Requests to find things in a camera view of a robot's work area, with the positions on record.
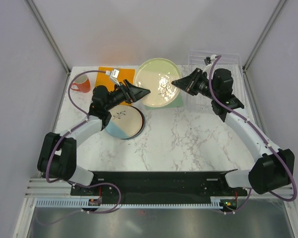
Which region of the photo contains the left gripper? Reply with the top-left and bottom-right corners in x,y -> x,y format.
105,79 -> 149,111

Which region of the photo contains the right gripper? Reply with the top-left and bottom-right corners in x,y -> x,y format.
172,67 -> 219,100

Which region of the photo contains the cream and blue plate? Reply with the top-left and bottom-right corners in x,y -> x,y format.
105,105 -> 144,139

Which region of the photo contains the cream and green plate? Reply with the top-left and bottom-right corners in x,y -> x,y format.
134,58 -> 181,108

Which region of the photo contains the dark red rimmed plate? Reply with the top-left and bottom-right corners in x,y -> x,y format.
118,106 -> 145,139

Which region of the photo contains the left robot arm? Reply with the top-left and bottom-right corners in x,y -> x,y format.
37,80 -> 150,195

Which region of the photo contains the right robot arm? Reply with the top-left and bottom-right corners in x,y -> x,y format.
172,68 -> 297,195

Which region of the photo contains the green cutting mat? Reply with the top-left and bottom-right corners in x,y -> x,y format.
145,94 -> 184,110

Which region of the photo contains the orange cutting mat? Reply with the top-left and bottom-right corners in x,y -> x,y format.
94,66 -> 135,91

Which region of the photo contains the orange mug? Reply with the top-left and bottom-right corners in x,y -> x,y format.
70,74 -> 91,93

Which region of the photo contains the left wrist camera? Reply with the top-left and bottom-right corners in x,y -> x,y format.
109,68 -> 120,85

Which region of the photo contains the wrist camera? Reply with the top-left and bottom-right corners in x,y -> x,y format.
109,68 -> 120,85
203,55 -> 218,71

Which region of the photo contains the white wire dish rack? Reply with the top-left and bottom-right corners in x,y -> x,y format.
185,50 -> 248,112

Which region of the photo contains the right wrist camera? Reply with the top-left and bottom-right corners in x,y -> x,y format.
203,55 -> 218,71

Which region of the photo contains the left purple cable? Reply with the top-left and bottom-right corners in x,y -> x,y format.
44,70 -> 110,184

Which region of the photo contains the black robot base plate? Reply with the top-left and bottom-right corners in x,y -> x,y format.
71,172 -> 247,204

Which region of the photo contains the white slotted cable duct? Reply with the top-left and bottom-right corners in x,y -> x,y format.
35,198 -> 224,209

